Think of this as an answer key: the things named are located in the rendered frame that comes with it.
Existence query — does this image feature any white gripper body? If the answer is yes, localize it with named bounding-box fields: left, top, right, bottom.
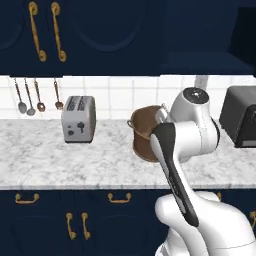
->
left=154, top=103, right=170, bottom=126

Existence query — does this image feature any brown round basket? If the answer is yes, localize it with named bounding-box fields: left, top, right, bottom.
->
left=126, top=104, right=165, bottom=164

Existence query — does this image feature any navy base cabinet door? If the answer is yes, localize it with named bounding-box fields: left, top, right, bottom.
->
left=77, top=209, right=168, bottom=256
left=0, top=209, right=80, bottom=256

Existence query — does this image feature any black toaster oven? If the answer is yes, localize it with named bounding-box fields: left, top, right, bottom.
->
left=218, top=85, right=256, bottom=149

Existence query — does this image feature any silver two-slot toaster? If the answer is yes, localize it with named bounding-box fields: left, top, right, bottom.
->
left=60, top=95, right=98, bottom=144

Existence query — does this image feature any hanging brown fork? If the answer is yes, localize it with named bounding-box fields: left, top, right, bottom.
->
left=53, top=78, right=65, bottom=111

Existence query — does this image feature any navy drawer front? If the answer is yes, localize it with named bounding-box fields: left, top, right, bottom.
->
left=0, top=189, right=76, bottom=212
left=73, top=189, right=168, bottom=212

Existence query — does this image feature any hanging brown spoon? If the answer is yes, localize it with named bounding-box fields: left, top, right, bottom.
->
left=33, top=78, right=47, bottom=113

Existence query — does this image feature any hanging silver ladle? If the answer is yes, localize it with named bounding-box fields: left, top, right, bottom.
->
left=23, top=77, right=37, bottom=117

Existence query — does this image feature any hanging silver spoon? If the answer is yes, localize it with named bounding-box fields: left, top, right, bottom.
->
left=12, top=77, right=28, bottom=115

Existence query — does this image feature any navy wall cabinet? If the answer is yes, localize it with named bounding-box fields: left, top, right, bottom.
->
left=162, top=0, right=256, bottom=77

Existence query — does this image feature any navy wall cabinet door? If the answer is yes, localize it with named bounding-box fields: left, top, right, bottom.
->
left=0, top=0, right=50, bottom=76
left=47, top=0, right=165, bottom=77

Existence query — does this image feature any brass wall cabinet handle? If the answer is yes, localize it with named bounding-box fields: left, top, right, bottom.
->
left=27, top=1, right=48, bottom=63
left=50, top=1, right=68, bottom=63

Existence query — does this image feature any brass base cabinet handle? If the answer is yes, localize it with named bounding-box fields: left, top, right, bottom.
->
left=80, top=212, right=92, bottom=241
left=248, top=210, right=256, bottom=232
left=65, top=212, right=77, bottom=241

